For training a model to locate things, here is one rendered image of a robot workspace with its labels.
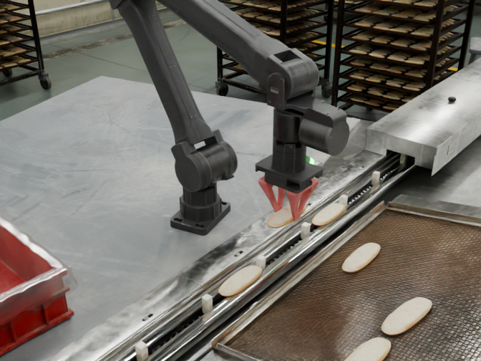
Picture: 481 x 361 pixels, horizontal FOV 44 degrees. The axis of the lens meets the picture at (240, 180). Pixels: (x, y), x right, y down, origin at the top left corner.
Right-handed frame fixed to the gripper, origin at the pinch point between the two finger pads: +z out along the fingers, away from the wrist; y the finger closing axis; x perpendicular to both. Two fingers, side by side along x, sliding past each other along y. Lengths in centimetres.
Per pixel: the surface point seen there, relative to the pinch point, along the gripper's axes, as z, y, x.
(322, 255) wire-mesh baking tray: 4.1, 9.1, -2.2
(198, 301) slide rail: 8.2, -2.4, -20.9
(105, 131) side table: 11, -75, 19
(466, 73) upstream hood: 1, -7, 101
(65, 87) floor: 91, -324, 170
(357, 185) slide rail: 8.2, -2.5, 30.2
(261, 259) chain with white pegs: 6.2, 0.0, -7.4
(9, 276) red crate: 11, -36, -35
